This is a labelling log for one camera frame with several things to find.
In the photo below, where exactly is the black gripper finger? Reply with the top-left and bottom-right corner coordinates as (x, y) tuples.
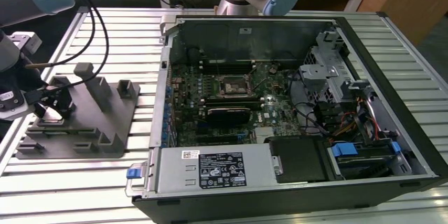
(52, 88), (78, 120)
(34, 102), (48, 119)

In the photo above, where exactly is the metal socket cover frame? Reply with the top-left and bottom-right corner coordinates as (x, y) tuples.
(246, 62), (267, 88)

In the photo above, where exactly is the CPU socket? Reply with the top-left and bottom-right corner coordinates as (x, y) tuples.
(218, 75), (254, 97)

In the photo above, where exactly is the grey plastic parts rack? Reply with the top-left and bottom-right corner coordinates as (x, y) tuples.
(14, 62), (142, 161)

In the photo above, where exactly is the silver power supply black label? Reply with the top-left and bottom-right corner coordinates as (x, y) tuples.
(154, 144), (282, 195)

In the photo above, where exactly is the black expansion slot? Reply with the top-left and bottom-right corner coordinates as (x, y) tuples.
(195, 135), (239, 143)

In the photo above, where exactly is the black graphics card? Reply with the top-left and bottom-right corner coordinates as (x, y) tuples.
(204, 107), (251, 125)

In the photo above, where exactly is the black RAM stick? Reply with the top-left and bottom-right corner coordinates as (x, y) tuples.
(202, 60), (256, 68)
(206, 97), (262, 104)
(206, 102), (263, 111)

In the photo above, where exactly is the silver finned chipset heatsink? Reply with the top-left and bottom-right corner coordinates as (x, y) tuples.
(255, 126), (276, 143)

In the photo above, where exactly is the green motherboard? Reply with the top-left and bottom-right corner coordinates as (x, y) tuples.
(167, 61), (316, 148)

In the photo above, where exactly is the black open PC case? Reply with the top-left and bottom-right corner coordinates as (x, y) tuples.
(131, 14), (448, 223)

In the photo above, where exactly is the black plastic cover plate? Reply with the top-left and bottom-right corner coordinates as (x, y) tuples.
(268, 136), (334, 184)

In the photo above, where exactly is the grey metal drive cage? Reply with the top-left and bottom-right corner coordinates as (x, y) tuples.
(299, 31), (371, 104)

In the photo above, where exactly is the black disk drive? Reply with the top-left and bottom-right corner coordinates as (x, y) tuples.
(338, 155), (391, 179)

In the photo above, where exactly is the wooden cabinet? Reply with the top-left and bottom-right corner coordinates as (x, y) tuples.
(356, 0), (448, 46)

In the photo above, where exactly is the black cable brass end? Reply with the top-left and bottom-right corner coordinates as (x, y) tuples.
(24, 0), (110, 92)

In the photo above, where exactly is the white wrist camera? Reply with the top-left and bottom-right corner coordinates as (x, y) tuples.
(0, 87), (30, 120)

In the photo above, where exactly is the small grey wrist camera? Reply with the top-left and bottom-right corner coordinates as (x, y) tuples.
(10, 31), (44, 54)

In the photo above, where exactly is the yellow wire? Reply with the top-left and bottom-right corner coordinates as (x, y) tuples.
(332, 123), (355, 137)

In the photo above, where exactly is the blue disk carrier handle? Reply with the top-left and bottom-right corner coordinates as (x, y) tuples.
(331, 142), (359, 158)

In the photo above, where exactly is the red wire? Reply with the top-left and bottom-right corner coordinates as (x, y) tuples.
(370, 118), (383, 141)

